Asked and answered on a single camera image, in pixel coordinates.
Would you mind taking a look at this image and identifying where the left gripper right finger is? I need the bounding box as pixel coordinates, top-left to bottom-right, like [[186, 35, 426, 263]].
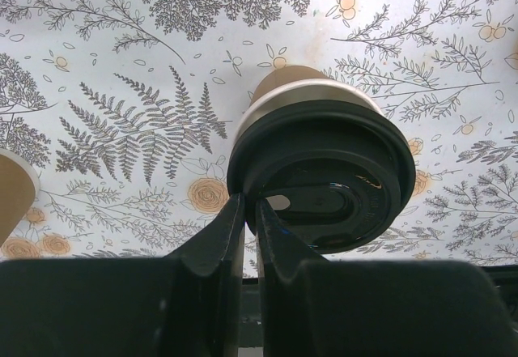
[[257, 201, 517, 356]]

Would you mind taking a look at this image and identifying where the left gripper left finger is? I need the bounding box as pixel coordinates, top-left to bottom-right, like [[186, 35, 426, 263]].
[[1, 194, 244, 356]]

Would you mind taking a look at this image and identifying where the black coffee cup lid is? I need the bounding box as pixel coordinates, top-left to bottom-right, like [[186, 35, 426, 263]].
[[227, 100, 416, 254]]

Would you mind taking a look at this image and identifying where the brown paper coffee cup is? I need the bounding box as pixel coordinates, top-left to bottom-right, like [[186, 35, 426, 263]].
[[234, 66, 383, 140]]

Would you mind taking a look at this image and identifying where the floral patterned table mat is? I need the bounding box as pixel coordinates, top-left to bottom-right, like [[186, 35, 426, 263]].
[[1, 0, 517, 266]]

